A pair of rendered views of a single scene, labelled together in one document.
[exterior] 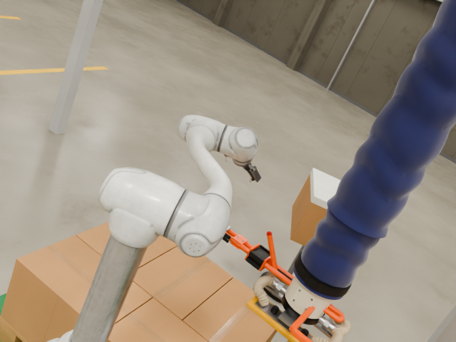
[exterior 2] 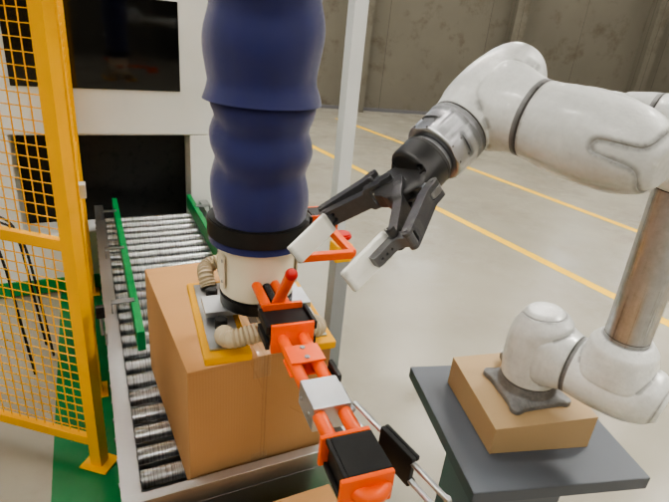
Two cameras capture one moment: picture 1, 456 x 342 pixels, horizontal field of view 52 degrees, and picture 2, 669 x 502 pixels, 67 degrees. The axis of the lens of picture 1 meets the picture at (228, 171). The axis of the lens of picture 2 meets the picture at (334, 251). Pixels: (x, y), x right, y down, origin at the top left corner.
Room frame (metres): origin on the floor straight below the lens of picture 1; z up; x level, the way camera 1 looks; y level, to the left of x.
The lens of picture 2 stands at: (2.25, 0.35, 1.75)
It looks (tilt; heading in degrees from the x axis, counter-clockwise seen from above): 24 degrees down; 223
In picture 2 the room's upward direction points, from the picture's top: 6 degrees clockwise
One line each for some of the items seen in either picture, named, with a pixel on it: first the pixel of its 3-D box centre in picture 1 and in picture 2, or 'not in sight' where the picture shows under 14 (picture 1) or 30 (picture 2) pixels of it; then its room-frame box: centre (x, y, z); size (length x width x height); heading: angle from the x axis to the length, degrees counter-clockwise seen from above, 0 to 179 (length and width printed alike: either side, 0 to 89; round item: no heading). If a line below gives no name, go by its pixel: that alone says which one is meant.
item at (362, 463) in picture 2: not in sight; (354, 466); (1.84, 0.05, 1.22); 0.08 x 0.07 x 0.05; 66
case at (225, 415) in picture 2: not in sight; (229, 355); (1.46, -0.80, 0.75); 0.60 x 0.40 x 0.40; 73
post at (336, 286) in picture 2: not in sight; (330, 351); (0.92, -0.85, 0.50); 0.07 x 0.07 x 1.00; 70
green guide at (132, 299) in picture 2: not in sight; (116, 255); (1.31, -2.01, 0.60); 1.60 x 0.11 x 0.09; 70
